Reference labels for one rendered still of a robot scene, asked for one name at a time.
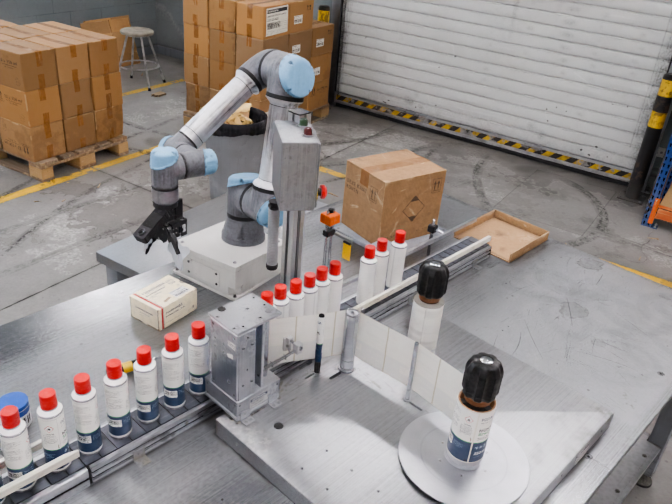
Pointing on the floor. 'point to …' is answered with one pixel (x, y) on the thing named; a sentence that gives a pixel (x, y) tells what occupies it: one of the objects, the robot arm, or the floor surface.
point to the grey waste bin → (233, 159)
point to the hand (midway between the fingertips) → (161, 263)
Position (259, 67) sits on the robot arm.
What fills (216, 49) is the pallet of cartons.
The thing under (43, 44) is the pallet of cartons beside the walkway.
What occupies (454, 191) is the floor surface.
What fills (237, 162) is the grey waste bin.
